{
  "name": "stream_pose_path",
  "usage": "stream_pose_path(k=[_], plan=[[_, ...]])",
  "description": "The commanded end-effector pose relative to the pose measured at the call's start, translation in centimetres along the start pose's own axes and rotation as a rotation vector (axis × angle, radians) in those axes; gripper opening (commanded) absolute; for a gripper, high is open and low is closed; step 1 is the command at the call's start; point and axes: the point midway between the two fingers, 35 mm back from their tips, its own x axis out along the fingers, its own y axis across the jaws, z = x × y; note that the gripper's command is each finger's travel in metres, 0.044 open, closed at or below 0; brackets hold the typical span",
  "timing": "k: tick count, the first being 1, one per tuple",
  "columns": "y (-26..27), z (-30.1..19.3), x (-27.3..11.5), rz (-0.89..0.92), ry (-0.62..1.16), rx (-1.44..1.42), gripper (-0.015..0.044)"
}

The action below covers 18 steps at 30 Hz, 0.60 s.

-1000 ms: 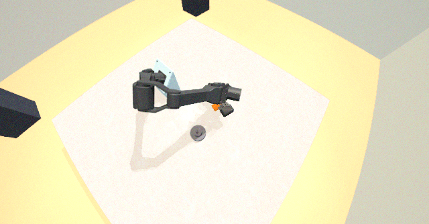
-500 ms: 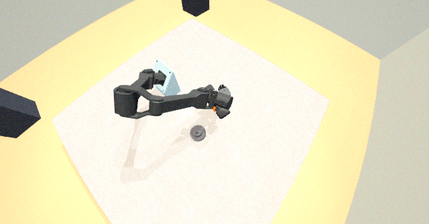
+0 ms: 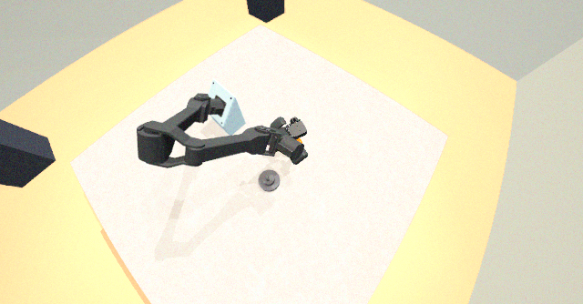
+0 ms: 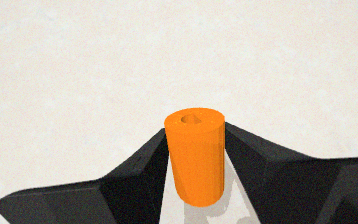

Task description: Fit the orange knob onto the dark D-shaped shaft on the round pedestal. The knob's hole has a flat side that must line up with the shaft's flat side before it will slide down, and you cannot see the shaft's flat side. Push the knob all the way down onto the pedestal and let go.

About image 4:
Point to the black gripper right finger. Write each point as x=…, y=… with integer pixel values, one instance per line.
x=285, y=186

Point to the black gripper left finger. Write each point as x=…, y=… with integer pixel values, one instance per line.
x=132, y=193

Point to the orange knob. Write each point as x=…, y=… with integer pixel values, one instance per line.
x=196, y=143

